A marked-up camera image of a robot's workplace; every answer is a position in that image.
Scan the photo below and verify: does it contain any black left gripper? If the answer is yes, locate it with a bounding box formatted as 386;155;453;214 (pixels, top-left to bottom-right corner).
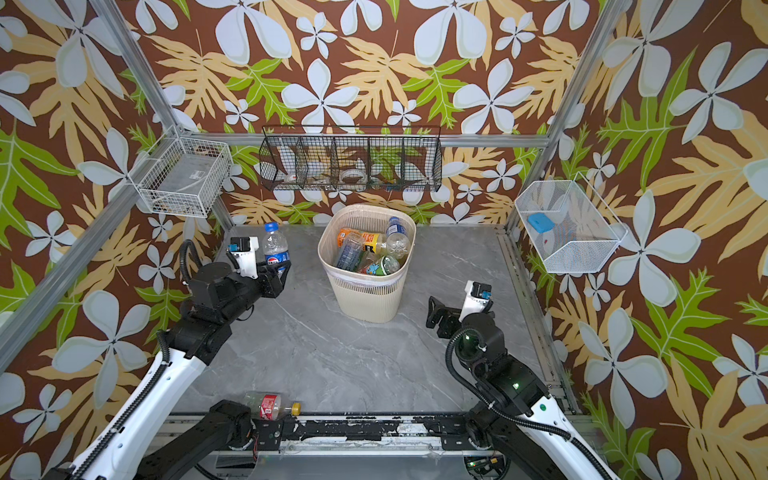
220;256;289;328

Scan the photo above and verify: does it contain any clear Pepsi bottle blue label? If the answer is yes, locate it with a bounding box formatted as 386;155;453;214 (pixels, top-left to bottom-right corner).
263;222;290;276

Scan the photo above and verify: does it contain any soda water bottle blue cap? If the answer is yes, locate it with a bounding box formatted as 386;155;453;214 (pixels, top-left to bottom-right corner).
335;237;364;272

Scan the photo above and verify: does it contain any orange label juice bottle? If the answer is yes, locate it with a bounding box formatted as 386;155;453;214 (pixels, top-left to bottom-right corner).
337;228;385;254

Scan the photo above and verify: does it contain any clear bottle red label yellow cap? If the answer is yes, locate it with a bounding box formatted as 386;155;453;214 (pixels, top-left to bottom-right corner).
242;391;302;421

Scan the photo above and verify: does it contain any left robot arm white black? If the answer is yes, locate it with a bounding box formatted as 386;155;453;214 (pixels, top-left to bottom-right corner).
45;237;291;479

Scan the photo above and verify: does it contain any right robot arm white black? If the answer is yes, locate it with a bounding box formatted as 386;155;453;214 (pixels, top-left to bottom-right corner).
426;295;618;479

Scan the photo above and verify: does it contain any cream slatted plastic bin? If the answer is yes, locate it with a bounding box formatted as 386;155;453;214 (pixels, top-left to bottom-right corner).
317;204;417;324

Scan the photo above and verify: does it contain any blue item in right basket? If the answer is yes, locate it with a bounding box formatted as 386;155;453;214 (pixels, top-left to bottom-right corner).
527;212;555;234

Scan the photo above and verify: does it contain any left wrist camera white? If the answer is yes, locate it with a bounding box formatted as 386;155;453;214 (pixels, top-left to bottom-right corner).
225;236;259;279

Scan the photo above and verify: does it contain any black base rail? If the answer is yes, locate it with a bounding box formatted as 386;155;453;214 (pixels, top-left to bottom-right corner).
232;412;521;455

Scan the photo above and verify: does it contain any white wire basket left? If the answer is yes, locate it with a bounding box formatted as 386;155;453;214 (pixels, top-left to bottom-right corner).
130;127;233;218

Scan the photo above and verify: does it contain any white wire basket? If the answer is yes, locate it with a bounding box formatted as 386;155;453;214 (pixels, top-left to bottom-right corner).
130;127;233;218
515;174;629;276

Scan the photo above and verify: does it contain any aluminium frame rail back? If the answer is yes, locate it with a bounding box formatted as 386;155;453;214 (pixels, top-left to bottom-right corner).
179;131;550;149

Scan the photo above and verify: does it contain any aluminium frame rail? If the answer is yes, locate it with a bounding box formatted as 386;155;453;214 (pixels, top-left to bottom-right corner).
0;149;163;373
179;131;550;149

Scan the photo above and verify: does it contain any black wire wall basket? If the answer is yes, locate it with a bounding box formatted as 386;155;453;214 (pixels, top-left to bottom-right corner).
256;125;444;192

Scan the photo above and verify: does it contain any white wire basket right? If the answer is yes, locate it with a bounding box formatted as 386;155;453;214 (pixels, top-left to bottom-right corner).
515;174;629;276

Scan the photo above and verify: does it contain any aluminium frame post back right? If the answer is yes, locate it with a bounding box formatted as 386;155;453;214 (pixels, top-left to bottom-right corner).
503;0;619;235

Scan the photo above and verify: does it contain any aluminium frame post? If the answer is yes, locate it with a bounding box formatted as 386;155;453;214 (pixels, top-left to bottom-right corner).
503;0;619;235
91;1;234;231

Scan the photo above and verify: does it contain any aluminium frame rail left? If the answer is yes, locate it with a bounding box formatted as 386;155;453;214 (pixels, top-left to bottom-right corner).
0;149;163;373

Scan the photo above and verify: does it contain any aluminium frame post back left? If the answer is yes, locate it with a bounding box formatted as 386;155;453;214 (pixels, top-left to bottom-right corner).
91;1;234;231

